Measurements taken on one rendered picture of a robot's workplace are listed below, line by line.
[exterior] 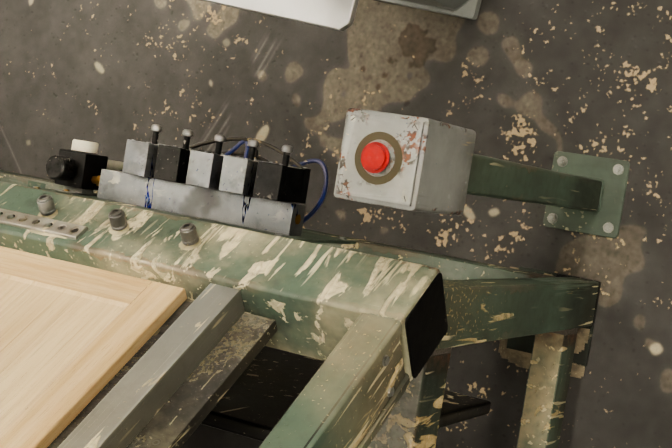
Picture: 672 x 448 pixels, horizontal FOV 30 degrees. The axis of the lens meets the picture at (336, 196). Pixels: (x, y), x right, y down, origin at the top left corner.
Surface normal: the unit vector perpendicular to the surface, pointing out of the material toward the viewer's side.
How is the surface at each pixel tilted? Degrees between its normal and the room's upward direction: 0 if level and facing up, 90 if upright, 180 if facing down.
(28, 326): 55
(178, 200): 0
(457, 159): 90
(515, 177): 90
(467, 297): 90
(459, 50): 0
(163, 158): 0
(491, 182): 90
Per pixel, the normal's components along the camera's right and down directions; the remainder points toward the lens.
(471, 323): 0.87, 0.15
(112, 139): -0.47, -0.05
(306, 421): -0.14, -0.83
